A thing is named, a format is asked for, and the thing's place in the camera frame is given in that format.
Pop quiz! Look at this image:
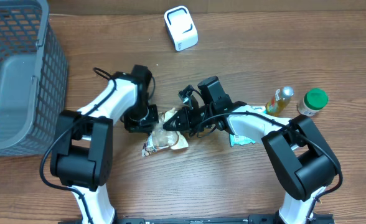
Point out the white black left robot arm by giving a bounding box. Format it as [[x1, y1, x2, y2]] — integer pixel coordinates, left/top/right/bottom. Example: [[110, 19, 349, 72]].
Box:
[[39, 65, 158, 223]]

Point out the brown snack packet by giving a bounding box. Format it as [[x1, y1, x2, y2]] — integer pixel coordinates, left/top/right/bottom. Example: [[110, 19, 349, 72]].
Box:
[[141, 108, 189, 157]]

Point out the white barcode scanner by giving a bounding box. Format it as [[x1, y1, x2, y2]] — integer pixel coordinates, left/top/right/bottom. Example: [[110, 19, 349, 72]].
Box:
[[164, 6, 199, 52]]

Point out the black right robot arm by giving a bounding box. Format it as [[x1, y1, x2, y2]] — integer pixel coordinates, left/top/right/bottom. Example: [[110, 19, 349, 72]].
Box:
[[163, 76, 343, 223]]

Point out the clear yellow liquid bottle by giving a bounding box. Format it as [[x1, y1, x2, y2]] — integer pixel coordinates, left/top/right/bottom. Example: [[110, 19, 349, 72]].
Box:
[[265, 86, 294, 116]]

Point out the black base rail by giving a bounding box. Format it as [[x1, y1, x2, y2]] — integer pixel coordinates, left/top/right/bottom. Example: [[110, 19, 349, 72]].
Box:
[[58, 213, 335, 224]]

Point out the teal Kleenex tissue pack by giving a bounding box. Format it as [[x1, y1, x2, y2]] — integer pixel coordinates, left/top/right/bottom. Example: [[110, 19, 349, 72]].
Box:
[[252, 106, 266, 113]]

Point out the grey plastic mesh basket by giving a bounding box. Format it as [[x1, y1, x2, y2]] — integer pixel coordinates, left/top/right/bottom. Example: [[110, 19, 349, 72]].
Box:
[[0, 0, 68, 156]]

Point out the green lid white jar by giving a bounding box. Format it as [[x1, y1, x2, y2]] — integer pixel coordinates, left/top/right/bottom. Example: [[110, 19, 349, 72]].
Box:
[[297, 88, 329, 116]]

